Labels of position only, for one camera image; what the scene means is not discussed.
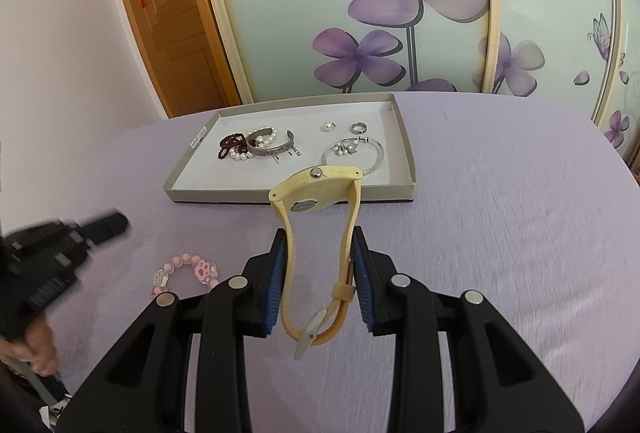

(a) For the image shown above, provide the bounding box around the wooden door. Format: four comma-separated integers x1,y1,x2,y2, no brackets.
109,0,243,119

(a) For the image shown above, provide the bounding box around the yellow wristwatch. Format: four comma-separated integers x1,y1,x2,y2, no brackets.
268,166,364,359

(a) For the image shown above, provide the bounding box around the grey shallow tray box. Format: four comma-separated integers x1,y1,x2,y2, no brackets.
162,92,417,205

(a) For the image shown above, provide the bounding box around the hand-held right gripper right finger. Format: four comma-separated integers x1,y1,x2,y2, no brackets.
350,225,583,433

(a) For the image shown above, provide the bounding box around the person's left hand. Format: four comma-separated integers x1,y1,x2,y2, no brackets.
24,319,59,377

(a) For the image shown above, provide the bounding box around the cluster of silver pearl earrings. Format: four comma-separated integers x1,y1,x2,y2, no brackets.
334,138,372,159

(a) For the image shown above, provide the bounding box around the thin silver bangle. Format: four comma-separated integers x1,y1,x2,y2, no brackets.
321,136,385,176

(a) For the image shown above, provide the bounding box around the white pearl bracelet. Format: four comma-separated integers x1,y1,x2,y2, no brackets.
227,127,279,161

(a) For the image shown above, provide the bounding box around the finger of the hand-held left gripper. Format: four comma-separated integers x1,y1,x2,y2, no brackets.
74,212,131,249

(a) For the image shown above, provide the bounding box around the dark red bead bracelet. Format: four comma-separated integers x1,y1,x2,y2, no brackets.
218,130,248,160

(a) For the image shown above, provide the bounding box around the purple bed sheet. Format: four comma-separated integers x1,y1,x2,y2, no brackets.
0,90,640,433

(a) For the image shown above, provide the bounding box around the pink bead bracelet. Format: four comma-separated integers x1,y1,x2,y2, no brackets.
150,253,219,298

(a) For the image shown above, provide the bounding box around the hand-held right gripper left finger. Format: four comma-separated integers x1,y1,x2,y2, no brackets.
55,228,291,433

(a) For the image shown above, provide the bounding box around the silver cuff bracelet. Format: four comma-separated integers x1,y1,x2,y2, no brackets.
245,129,296,160

